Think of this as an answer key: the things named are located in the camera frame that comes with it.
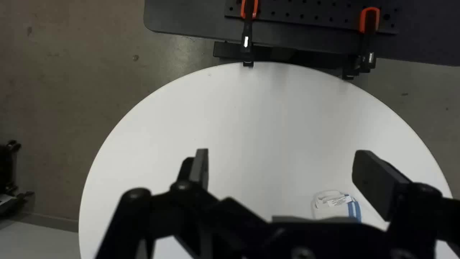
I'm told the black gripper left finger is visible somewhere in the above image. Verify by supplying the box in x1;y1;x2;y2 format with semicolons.
95;147;270;259

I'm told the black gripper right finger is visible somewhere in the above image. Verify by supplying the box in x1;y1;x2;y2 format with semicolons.
352;148;460;259

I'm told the blue striped white towel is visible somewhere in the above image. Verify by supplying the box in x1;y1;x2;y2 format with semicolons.
311;190;362;221

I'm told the orange and black clamp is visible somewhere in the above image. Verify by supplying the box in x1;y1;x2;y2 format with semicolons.
342;6;383;80
239;0;263;67

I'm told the black mounting plate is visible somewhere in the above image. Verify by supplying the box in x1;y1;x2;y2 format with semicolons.
142;0;460;66

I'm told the black perforated board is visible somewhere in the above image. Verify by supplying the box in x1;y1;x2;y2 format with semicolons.
224;0;401;34

